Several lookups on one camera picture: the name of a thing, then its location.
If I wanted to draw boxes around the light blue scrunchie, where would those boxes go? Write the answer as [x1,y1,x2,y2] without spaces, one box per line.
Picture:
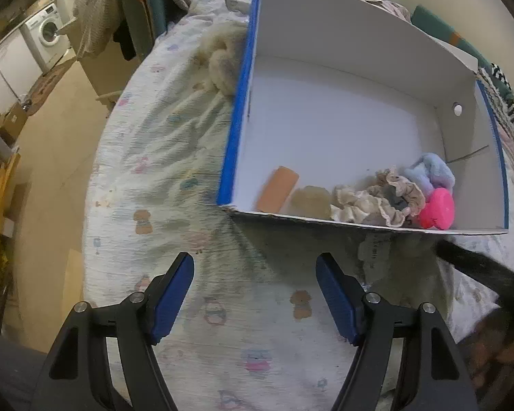
[400,153,456,193]

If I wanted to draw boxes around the pink plush toy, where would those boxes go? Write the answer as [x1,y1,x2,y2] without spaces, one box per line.
[419,187,455,230]

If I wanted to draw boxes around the person's right hand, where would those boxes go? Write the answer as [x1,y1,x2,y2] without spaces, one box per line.
[467,310,514,391]

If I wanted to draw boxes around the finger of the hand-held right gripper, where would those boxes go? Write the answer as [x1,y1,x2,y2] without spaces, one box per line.
[436,239,514,294]

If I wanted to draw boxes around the blue cardboard box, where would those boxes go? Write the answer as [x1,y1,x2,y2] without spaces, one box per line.
[216,0,510,235]

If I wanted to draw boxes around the brown doormat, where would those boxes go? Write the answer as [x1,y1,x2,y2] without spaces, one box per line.
[28,58,80,114]

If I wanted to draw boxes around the printed bedsheet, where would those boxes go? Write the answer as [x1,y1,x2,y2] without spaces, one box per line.
[81,0,514,411]

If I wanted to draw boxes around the beige fluffy plush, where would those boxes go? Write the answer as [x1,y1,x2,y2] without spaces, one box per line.
[195,23,250,97]

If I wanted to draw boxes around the teal chair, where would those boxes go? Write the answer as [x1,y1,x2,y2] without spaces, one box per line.
[113,0,174,63]

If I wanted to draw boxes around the orange sponge block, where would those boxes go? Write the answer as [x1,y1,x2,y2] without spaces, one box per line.
[256,165,301,213]

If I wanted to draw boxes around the black white striped cloth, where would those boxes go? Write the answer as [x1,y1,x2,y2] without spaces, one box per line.
[488,63,514,172]

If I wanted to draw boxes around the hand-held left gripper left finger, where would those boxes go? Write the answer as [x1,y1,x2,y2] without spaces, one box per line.
[40,252,195,411]

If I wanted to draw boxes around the black garment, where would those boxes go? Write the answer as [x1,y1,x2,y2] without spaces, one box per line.
[113,23,140,61]

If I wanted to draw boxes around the cream frilly scrunchie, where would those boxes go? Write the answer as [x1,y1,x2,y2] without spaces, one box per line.
[330,184,384,224]

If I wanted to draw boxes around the frilly grey beige scrunchie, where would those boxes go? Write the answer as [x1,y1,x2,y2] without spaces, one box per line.
[366,167,427,227]

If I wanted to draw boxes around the yellow wooden chair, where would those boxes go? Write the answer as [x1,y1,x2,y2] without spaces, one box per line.
[0,143,22,300]

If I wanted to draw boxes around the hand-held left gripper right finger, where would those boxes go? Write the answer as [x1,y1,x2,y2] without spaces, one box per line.
[315,252,480,411]

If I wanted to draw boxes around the white lower kitchen cabinet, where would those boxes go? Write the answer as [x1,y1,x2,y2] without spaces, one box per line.
[0,32,44,112]

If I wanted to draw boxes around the white washing machine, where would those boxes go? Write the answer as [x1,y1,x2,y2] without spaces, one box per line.
[21,2,71,71]

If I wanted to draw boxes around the beige knit cardigan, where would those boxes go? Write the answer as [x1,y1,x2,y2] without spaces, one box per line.
[74,0,125,58]

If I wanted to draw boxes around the beige fuzzy pad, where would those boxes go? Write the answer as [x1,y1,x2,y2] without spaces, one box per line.
[290,185,334,219]

